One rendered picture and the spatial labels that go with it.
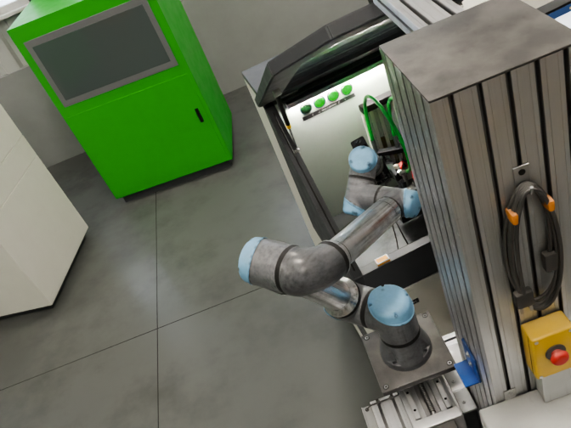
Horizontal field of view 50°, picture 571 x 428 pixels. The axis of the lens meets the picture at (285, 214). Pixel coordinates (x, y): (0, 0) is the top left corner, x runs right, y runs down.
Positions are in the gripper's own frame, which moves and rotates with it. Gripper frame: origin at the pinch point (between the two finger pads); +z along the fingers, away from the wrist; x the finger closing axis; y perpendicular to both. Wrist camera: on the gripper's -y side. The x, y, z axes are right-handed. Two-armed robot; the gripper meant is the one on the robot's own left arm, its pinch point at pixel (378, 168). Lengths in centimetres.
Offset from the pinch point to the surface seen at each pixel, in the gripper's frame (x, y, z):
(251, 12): -60, -258, 323
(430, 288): -8, 42, 44
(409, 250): -6.7, 26.8, 27.7
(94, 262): -237, -85, 197
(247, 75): -32, -69, 33
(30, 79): -266, -293, 261
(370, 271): -22.2, 27.0, 22.7
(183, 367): -162, 20, 120
